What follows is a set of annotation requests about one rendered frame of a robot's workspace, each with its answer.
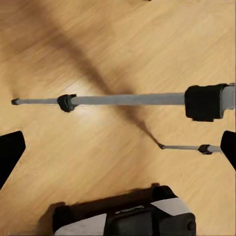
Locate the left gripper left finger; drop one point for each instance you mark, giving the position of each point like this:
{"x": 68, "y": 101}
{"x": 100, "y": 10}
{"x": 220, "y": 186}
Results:
{"x": 12, "y": 146}

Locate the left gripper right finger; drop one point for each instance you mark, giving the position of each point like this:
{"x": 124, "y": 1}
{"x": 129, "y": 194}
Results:
{"x": 228, "y": 146}

